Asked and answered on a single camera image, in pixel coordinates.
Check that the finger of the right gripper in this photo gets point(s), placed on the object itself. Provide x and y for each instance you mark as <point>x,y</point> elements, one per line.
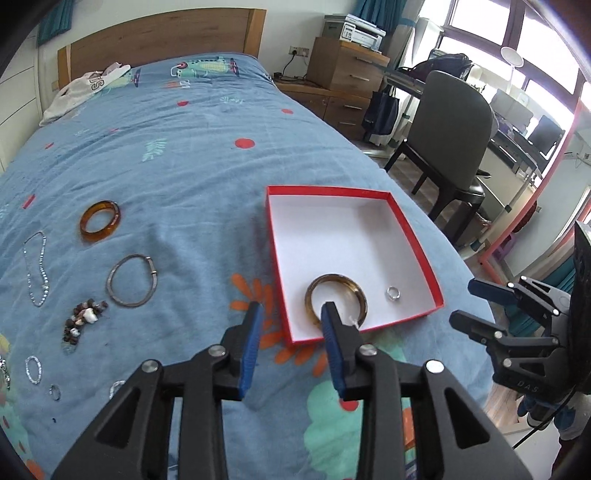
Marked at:
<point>538,300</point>
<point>489,334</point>

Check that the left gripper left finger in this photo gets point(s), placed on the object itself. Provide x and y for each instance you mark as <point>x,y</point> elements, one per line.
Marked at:
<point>129,437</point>

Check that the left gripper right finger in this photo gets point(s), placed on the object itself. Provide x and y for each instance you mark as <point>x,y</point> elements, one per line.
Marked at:
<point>454,438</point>

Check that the twisted silver hoop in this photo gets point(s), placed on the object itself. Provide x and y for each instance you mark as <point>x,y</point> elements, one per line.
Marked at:
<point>114,387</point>
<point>33,370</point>

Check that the dark brown bangle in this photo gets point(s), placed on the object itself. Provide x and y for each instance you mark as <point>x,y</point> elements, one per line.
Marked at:
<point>345,281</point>

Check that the thin silver bangle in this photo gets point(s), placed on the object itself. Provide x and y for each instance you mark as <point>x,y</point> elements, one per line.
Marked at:
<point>153,276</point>

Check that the amber bangle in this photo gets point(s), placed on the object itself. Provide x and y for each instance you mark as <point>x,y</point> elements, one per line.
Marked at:
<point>108,229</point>

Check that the silver red wristwatch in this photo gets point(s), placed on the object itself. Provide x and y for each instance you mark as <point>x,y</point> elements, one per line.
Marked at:
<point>5,373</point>

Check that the red jewelry box tray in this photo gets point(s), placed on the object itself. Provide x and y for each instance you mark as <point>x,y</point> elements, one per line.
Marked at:
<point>362,234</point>

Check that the blue gloved hand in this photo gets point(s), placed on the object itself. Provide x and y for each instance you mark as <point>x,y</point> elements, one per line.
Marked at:
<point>570,420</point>

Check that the desk with monitors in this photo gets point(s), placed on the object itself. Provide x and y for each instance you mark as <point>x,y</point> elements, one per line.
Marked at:
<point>530,153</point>

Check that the grey chair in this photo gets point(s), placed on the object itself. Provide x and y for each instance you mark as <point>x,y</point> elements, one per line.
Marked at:
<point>452,128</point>

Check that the blue patterned bed cover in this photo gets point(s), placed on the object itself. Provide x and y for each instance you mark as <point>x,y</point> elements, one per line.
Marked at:
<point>188,161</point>

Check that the dark blue hanging bag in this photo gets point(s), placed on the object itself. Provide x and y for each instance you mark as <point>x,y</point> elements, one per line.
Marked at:
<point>381,115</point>

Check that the black backpack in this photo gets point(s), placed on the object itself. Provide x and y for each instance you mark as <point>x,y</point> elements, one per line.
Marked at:
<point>457,65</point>

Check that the wooden drawer cabinet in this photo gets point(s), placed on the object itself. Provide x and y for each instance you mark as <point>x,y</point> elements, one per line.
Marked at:
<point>340,81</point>

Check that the teal curtain right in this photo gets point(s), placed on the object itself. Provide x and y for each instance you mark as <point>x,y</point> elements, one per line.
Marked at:
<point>385,14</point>

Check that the teal curtain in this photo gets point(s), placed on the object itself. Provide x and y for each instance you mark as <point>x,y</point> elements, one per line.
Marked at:
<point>385,14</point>
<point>56,22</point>

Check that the white printer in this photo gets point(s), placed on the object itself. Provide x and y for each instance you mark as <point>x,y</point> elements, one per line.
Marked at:
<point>353,29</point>

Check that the white wardrobe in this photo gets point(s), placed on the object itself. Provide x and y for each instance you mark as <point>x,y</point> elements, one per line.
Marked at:
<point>20,106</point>

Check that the white garment on bed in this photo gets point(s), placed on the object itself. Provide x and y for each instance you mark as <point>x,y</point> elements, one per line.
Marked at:
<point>81,89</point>

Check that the wooden headboard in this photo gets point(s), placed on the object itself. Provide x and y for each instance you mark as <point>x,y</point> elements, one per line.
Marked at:
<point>163,36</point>

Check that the teal curtain left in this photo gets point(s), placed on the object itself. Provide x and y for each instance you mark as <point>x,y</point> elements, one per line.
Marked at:
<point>56,22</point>

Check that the wall power socket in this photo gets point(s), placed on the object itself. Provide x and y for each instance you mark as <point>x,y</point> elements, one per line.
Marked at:
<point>299,51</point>

